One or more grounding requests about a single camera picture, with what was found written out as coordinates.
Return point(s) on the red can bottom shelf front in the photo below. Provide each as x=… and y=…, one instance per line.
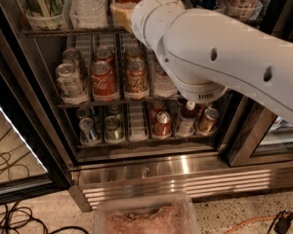
x=162, y=124

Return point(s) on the blue can bottom shelf front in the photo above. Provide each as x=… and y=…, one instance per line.
x=89, y=130

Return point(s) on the red coke can middle back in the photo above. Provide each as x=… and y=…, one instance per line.
x=104, y=54

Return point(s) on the bottom wire shelf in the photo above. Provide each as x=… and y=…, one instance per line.
x=144, y=141

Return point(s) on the open glass fridge door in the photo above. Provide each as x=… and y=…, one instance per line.
x=29, y=163

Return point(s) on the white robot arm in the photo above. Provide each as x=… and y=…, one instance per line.
x=204, y=52

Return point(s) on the water bottle middle front left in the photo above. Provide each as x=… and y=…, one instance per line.
x=163, y=85

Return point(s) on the silver can shelf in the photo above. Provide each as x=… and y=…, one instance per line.
x=74, y=56
x=70, y=83

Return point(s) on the red coke can middle front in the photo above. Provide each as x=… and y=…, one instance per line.
x=103, y=81

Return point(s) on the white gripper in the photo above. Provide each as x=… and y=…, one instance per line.
x=141, y=17

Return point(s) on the copper can bottom shelf front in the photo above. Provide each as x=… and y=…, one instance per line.
x=208, y=121

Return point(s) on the orange can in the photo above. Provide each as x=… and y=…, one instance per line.
x=136, y=82
x=133, y=52

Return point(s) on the black power plug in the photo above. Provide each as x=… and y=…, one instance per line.
x=284, y=222

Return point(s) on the middle wire shelf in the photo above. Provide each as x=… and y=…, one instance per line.
x=125, y=101

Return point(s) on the clear water bottle top shelf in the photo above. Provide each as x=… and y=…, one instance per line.
x=88, y=14

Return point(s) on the stainless fridge base grille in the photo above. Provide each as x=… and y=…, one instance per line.
x=198, y=176

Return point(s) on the orange can middle front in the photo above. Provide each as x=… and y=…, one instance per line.
x=136, y=82

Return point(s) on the right glass fridge door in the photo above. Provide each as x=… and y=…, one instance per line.
x=263, y=138

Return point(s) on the silver can middle shelf back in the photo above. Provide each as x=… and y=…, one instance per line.
x=74, y=56

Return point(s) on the brown bottle white cap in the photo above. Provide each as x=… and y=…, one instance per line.
x=186, y=119

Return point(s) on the wire shelf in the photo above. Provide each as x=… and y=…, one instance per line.
x=144, y=141
x=73, y=32
x=125, y=101

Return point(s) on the clear plastic bin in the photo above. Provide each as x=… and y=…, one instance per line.
x=156, y=214

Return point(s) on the orange can middle back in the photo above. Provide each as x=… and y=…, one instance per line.
x=133, y=52

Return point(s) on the silver can middle shelf front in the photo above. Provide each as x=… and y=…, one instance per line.
x=70, y=83

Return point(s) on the top wire shelf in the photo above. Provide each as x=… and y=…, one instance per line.
x=73, y=32

